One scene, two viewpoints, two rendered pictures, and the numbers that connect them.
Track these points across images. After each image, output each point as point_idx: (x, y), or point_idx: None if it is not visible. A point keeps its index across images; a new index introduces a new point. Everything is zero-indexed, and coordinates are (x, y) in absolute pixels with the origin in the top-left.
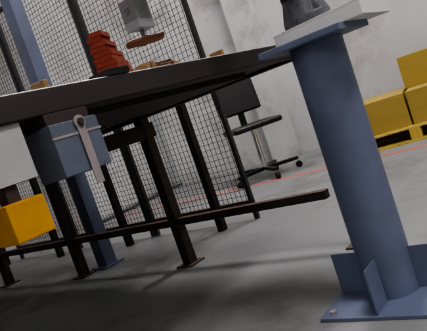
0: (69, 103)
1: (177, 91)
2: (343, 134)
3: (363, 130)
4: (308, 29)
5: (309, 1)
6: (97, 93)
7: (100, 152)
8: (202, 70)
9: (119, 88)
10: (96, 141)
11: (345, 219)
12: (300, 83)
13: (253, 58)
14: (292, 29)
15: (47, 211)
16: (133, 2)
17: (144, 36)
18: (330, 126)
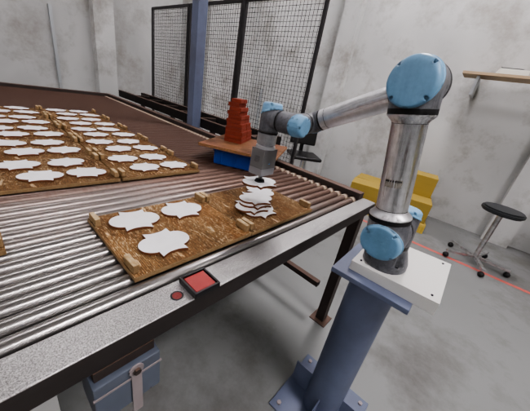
0: (135, 346)
1: None
2: (352, 345)
3: (367, 347)
4: (382, 282)
5: (397, 259)
6: (174, 321)
7: (150, 382)
8: (284, 258)
9: (201, 306)
10: (149, 374)
11: (318, 369)
12: (347, 293)
13: (327, 234)
14: (370, 270)
15: None
16: (264, 156)
17: (259, 187)
18: (348, 335)
